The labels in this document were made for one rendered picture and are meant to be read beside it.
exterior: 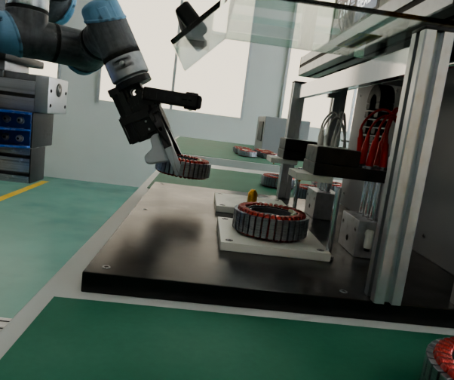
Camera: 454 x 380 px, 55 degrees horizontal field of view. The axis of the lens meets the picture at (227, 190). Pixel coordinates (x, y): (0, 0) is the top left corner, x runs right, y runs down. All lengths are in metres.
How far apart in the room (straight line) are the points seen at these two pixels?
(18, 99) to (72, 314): 0.83
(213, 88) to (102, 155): 1.58
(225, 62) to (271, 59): 0.55
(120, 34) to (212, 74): 4.52
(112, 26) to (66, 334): 0.61
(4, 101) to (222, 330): 0.92
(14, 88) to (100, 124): 4.32
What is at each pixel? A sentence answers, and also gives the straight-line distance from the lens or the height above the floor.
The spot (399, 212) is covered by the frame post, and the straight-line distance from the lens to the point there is 0.48.
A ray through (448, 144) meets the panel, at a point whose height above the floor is 0.95.
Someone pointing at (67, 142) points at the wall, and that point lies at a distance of 5.61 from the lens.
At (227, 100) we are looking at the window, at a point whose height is 1.19.
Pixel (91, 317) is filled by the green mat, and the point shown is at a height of 0.75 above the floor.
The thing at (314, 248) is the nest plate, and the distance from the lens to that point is 0.61.
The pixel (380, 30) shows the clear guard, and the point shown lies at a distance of 0.55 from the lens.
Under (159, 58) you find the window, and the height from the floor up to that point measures 1.57.
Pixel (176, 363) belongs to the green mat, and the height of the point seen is 0.75.
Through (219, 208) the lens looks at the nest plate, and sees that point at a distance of 0.81.
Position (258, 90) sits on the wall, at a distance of 5.40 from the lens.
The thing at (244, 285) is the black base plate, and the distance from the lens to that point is 0.47.
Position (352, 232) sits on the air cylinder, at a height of 0.80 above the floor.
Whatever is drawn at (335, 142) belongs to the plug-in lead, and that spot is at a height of 0.93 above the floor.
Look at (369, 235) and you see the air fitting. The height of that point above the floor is 0.81.
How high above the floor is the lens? 0.94
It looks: 9 degrees down
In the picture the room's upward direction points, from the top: 7 degrees clockwise
